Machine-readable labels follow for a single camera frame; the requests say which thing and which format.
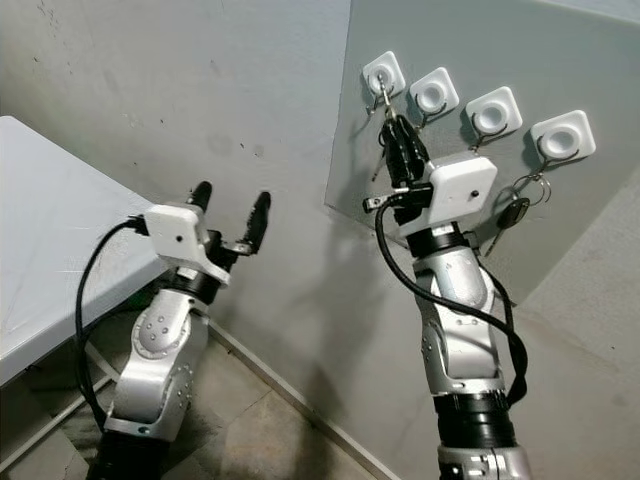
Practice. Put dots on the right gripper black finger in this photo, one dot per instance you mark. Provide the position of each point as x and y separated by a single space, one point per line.
417 162
394 152

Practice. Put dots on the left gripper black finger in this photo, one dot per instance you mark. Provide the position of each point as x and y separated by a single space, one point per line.
259 222
201 196

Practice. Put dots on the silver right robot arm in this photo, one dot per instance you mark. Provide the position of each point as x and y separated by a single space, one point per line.
460 340

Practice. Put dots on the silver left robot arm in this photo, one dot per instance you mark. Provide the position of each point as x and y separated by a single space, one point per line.
160 350

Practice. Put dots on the white plastic table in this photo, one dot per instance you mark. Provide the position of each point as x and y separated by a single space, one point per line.
60 220

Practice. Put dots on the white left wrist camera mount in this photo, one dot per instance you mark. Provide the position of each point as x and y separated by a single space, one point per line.
175 235

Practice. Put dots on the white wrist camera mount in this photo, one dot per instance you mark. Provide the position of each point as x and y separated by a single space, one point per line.
175 235
463 195

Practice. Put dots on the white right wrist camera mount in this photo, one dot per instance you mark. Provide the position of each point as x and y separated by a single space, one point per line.
463 195

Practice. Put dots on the white square wall hook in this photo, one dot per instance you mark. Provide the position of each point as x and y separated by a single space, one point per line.
562 138
433 93
372 66
493 113

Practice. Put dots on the grey wall board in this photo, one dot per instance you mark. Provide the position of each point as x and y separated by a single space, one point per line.
540 50

